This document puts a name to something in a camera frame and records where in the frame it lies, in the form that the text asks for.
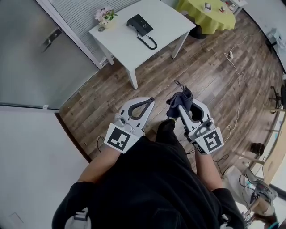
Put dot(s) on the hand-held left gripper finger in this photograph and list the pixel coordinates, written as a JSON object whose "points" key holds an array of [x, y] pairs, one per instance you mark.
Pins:
{"points": [[127, 105], [146, 116]]}

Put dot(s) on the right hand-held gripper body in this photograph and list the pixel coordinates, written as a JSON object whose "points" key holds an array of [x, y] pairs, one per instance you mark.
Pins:
{"points": [[210, 139]]}

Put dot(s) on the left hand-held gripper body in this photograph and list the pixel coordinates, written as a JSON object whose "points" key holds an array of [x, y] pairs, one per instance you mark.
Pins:
{"points": [[117, 138]]}

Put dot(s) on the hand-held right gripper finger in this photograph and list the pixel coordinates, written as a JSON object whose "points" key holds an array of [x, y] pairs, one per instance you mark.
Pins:
{"points": [[186, 121], [205, 109]]}

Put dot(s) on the dark blue cloth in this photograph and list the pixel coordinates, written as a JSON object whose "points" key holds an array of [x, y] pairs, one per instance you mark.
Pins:
{"points": [[179, 100]]}

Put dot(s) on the black desk telephone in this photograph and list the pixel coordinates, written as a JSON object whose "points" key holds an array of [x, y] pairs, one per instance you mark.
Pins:
{"points": [[140, 23]]}

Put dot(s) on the person's right forearm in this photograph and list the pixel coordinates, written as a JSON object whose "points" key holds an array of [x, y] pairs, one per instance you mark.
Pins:
{"points": [[207, 172]]}

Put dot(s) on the person's left forearm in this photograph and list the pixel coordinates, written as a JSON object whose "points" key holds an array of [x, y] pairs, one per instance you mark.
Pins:
{"points": [[100, 165]]}

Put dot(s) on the black waste bin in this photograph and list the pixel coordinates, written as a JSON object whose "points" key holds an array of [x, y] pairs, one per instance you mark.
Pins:
{"points": [[257, 148]]}

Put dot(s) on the white power strip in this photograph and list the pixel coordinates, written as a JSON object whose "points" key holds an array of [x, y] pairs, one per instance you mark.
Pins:
{"points": [[231, 55]]}

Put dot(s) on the person's black clothing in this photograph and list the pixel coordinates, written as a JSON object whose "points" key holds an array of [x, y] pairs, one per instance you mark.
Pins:
{"points": [[152, 190]]}

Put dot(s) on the light wooden desk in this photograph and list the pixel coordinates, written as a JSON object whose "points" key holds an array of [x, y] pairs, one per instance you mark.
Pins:
{"points": [[272, 156]]}

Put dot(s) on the white square table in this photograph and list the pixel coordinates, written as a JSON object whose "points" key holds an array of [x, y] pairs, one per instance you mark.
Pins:
{"points": [[156, 44]]}

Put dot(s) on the round table with green tablecloth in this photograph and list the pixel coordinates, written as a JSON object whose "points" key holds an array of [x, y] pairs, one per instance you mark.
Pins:
{"points": [[207, 20]]}

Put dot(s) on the pink flowers in cream pot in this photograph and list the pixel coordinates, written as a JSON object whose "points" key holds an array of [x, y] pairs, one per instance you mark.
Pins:
{"points": [[106, 16]]}

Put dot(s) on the white window blinds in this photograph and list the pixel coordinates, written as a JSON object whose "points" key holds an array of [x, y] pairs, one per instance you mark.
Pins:
{"points": [[76, 18]]}

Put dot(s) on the small red white item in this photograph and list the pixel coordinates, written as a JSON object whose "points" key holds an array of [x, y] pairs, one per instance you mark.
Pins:
{"points": [[230, 6], [222, 9]]}

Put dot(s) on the white box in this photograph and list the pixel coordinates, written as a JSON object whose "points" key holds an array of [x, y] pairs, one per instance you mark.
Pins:
{"points": [[207, 6]]}

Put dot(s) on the frosted glass door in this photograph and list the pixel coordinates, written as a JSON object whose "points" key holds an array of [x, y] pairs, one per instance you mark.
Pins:
{"points": [[26, 67]]}

